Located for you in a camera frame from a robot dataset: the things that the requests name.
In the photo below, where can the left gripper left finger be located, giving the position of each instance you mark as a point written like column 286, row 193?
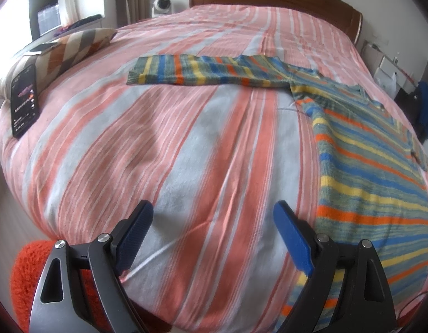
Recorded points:
column 106, row 257

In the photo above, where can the striped knit sweater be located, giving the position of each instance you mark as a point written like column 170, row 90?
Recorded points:
column 220, row 140

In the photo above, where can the orange fluffy sleeve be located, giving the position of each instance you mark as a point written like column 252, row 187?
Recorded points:
column 33, row 272

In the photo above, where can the black smartphone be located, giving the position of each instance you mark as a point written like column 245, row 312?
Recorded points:
column 24, row 102

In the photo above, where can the pink striped bed cover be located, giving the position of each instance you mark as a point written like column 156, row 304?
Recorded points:
column 69, row 171

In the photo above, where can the white plastic bag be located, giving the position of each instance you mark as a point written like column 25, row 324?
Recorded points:
column 387, row 82

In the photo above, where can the blue garment on chair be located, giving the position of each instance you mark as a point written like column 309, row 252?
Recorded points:
column 423, row 114

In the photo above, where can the striped chevron pillow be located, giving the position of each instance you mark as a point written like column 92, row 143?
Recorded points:
column 67, row 51

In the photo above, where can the white desk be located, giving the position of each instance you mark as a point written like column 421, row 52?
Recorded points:
column 374, row 58

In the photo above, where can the silver smartphone on pillow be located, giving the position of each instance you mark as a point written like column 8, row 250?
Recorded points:
column 42, row 48

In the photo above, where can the white round fan heater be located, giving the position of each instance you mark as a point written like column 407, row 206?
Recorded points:
column 161, row 8

